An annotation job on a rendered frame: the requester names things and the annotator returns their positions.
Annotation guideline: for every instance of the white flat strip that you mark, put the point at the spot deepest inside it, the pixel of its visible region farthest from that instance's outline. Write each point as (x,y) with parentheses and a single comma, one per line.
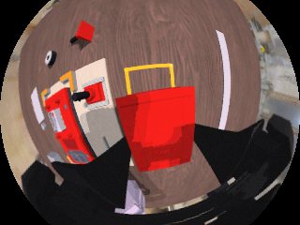
(227,83)

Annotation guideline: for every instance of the yellow rectangular outline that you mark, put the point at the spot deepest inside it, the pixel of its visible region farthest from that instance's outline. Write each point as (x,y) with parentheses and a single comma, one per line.
(147,66)

